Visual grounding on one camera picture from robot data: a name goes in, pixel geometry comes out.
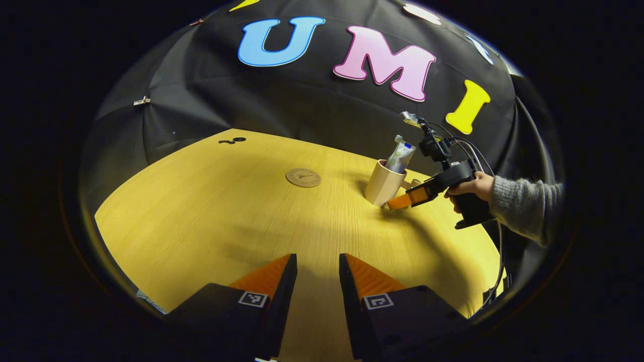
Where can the silver clip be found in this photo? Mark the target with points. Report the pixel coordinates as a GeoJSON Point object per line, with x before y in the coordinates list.
{"type": "Point", "coordinates": [142, 101]}

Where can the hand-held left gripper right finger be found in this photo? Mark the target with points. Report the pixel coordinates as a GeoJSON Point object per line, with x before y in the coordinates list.
{"type": "Point", "coordinates": [402, 327]}

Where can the round tan coaster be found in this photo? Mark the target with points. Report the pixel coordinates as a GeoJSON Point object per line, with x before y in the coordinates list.
{"type": "Point", "coordinates": [303, 177]}

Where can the white toothpaste tube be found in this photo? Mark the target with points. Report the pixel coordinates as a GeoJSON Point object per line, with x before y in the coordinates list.
{"type": "Point", "coordinates": [401, 158]}

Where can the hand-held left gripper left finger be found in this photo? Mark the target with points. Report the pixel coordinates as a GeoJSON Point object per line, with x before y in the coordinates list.
{"type": "Point", "coordinates": [236, 322]}

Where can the black backdrop cloth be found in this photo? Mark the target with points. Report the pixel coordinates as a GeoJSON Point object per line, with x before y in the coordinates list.
{"type": "Point", "coordinates": [302, 105]}

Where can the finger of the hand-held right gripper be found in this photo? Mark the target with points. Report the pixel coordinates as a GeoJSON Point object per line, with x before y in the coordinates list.
{"type": "Point", "coordinates": [410, 197]}

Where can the beige cup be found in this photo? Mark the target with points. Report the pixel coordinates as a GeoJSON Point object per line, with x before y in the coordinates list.
{"type": "Point", "coordinates": [381, 186]}

